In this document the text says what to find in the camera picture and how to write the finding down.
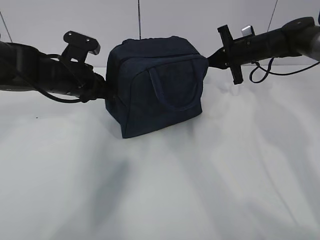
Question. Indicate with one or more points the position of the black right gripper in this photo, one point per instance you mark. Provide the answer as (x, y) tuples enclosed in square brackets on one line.
[(223, 58)]

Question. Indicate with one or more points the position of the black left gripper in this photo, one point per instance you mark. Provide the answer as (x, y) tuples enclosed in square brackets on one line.
[(95, 87)]

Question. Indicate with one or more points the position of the navy blue lunch bag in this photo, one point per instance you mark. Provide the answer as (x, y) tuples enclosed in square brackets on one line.
[(154, 83)]

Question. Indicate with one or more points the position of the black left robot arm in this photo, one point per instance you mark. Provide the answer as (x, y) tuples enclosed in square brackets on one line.
[(23, 68)]

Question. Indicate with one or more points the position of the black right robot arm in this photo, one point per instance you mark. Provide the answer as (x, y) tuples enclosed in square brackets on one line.
[(299, 37)]

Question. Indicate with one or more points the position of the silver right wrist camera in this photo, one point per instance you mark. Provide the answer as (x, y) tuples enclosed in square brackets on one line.
[(248, 31)]

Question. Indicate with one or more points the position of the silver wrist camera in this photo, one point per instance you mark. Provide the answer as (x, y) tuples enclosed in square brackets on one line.
[(78, 46), (248, 31)]

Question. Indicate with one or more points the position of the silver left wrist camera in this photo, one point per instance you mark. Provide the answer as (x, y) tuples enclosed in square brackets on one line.
[(78, 46)]

